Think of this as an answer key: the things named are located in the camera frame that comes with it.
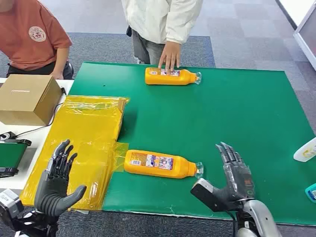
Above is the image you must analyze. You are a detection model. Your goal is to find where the person's hand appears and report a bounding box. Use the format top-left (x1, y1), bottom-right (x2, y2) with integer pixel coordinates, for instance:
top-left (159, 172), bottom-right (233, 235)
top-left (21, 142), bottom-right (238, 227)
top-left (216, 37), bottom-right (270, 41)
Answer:
top-left (158, 40), bottom-right (182, 74)

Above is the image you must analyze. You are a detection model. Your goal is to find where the small black gadget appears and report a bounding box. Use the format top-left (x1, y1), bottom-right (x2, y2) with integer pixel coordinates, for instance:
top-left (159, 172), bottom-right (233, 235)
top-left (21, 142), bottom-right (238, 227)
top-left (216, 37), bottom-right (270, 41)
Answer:
top-left (0, 131), bottom-right (17, 142)

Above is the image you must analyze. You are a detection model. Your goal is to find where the green table mat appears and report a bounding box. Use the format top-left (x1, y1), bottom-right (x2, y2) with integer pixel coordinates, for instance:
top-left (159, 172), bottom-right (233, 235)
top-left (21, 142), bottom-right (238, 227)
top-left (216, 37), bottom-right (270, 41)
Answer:
top-left (69, 62), bottom-right (316, 226)

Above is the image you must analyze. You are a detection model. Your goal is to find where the person in orange shirt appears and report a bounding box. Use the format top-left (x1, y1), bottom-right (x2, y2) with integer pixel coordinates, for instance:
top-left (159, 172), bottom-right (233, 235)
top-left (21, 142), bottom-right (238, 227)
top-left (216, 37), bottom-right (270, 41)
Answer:
top-left (0, 0), bottom-right (75, 80)

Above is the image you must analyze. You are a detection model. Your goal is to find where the thin black cable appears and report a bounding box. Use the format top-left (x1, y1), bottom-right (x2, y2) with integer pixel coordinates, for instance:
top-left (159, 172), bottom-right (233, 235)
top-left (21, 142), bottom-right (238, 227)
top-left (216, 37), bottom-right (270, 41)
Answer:
top-left (14, 87), bottom-right (67, 138)

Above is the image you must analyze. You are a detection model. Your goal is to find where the person in white jacket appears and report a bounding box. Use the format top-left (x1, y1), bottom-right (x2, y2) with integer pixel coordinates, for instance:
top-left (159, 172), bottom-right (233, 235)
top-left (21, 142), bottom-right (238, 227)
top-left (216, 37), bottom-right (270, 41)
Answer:
top-left (121, 0), bottom-right (204, 66)

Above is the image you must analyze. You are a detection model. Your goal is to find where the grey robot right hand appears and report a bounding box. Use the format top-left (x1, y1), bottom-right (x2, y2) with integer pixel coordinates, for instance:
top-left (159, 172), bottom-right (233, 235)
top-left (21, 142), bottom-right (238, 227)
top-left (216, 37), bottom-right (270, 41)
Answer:
top-left (190, 141), bottom-right (255, 213)

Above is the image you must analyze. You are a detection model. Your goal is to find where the green and black device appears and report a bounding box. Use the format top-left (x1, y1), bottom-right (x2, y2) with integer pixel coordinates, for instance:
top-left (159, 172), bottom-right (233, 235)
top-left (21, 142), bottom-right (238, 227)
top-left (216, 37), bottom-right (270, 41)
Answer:
top-left (0, 139), bottom-right (32, 178)

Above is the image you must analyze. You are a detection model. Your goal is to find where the brown cardboard box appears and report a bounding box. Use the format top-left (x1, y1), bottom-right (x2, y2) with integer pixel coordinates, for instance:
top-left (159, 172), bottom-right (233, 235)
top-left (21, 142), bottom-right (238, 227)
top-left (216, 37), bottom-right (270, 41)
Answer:
top-left (0, 74), bottom-right (63, 126)

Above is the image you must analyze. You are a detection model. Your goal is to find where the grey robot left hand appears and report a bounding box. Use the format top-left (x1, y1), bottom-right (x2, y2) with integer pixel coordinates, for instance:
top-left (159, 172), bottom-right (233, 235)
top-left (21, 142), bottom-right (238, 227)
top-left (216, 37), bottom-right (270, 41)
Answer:
top-left (34, 139), bottom-right (87, 218)

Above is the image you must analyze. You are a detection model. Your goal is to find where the teal plastic object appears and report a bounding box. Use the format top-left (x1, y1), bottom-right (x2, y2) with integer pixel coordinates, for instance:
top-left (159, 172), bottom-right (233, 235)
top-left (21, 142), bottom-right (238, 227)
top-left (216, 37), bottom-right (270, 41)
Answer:
top-left (305, 183), bottom-right (316, 204)

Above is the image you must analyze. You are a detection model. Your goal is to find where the yellow plastic bag stack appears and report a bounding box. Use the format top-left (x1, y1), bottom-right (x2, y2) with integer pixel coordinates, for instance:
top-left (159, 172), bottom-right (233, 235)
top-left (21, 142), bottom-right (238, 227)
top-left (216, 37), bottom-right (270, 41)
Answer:
top-left (20, 95), bottom-right (130, 211)

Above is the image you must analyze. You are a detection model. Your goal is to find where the white plastic bottle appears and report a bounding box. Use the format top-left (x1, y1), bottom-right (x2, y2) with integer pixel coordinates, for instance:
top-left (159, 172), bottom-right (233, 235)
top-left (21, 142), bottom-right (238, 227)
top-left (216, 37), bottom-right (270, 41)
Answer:
top-left (293, 137), bottom-right (316, 163)

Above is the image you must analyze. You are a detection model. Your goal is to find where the orange bottle with label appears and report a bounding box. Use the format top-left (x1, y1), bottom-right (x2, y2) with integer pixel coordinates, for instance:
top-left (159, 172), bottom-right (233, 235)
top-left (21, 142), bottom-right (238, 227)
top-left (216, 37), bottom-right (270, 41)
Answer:
top-left (124, 150), bottom-right (204, 180)
top-left (145, 67), bottom-right (202, 86)

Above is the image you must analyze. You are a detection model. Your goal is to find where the white framed board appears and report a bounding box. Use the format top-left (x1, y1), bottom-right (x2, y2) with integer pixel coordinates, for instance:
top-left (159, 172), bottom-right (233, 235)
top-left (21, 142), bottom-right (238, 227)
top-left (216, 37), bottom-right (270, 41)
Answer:
top-left (293, 1), bottom-right (316, 71)

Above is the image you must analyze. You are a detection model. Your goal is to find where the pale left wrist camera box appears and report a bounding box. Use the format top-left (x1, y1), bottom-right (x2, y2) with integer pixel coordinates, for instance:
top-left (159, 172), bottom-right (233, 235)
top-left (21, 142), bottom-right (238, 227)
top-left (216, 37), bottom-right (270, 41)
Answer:
top-left (0, 189), bottom-right (24, 226)

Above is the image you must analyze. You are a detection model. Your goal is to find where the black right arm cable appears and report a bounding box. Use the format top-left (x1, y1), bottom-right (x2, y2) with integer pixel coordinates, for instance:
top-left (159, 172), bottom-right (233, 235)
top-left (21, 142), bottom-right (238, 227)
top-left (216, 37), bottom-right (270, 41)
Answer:
top-left (225, 211), bottom-right (238, 237)

